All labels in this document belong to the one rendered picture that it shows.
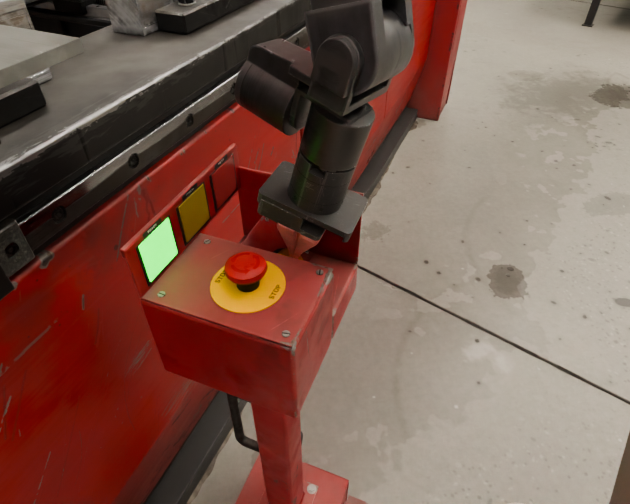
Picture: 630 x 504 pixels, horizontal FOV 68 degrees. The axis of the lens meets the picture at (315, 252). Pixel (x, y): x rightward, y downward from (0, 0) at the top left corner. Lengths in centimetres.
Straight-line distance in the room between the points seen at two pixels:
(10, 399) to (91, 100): 34
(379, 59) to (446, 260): 136
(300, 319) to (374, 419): 86
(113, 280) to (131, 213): 9
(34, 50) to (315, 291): 28
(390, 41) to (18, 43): 26
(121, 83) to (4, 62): 31
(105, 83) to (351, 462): 94
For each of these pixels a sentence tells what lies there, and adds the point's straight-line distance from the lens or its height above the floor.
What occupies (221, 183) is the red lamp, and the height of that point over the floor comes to 81.
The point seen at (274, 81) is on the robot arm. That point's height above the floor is 94.
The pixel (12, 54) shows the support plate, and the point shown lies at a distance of 37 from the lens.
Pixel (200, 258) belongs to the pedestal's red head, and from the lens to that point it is 49.
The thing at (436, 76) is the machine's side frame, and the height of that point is 23.
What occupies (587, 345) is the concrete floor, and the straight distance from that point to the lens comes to 159.
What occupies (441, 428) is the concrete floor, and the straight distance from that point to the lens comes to 129.
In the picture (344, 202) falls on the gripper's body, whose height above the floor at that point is 82.
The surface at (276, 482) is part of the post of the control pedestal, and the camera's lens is 90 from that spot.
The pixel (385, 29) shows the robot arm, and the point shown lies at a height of 100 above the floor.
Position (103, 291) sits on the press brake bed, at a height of 67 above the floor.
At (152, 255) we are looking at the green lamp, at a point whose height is 81.
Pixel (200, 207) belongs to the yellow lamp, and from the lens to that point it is 51.
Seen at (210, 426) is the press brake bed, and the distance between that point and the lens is 122.
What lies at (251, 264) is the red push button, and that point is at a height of 81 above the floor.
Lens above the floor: 110
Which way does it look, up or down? 42 degrees down
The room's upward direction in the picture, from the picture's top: straight up
